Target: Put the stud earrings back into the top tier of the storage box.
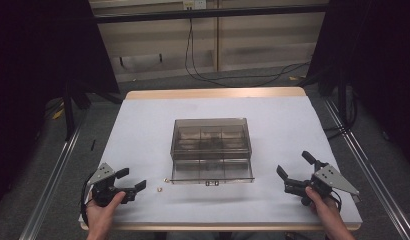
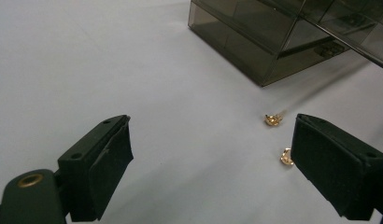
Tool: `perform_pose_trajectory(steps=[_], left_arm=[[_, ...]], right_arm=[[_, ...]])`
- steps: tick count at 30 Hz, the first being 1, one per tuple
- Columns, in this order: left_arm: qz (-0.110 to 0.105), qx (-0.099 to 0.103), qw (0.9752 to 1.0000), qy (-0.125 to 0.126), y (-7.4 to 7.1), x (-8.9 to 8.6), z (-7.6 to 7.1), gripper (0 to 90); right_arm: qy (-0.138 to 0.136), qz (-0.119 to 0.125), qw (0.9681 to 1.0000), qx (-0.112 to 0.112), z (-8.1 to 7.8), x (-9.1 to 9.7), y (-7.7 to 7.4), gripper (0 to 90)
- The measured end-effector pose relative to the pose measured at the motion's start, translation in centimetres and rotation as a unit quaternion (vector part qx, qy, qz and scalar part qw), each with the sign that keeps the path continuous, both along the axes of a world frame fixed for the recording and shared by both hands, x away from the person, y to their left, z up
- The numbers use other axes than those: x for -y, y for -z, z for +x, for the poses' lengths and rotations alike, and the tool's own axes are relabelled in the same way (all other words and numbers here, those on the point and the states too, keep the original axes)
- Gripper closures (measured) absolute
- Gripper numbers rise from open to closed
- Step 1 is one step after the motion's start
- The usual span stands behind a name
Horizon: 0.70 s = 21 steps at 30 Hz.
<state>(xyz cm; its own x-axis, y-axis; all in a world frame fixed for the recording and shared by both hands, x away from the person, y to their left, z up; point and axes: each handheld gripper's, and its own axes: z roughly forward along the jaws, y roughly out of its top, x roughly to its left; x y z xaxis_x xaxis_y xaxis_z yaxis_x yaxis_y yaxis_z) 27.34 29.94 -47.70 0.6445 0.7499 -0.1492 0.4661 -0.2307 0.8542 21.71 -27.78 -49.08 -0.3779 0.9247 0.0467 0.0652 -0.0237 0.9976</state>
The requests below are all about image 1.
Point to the metal floor rail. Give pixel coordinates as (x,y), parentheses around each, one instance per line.
(49,186)
(369,166)

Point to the small black stick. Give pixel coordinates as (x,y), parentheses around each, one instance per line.
(93,144)

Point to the white wall socket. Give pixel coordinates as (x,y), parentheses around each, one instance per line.
(194,4)

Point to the person's left hand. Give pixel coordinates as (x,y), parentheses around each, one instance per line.
(101,216)

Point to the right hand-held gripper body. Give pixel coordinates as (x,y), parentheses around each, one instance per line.
(331,178)

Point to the transparent grey compartment box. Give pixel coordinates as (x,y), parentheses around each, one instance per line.
(211,140)

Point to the black metal stand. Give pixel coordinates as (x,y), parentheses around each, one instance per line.
(343,100)
(69,110)

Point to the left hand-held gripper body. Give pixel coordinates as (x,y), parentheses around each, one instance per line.
(103,175)

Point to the black horizontal bar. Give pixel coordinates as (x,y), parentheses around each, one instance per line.
(209,13)

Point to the person's right hand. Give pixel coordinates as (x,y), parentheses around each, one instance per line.
(324,210)

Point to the white table cover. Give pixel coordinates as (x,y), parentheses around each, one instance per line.
(286,133)

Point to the black curtain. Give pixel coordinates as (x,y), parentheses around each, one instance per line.
(376,66)
(43,66)

